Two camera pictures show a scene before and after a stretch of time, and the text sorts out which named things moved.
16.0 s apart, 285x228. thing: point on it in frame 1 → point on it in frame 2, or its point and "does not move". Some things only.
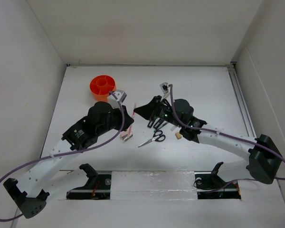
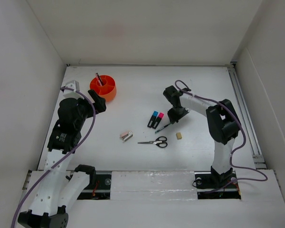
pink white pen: [133, 119] → [100, 83]
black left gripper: [128, 119] → [99, 101]
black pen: [173, 128] → [99, 79]
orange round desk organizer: [100, 85] does not move
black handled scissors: [157, 136] → [159, 141]
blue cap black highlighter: [150, 123] does not move
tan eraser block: [178, 135] does not move
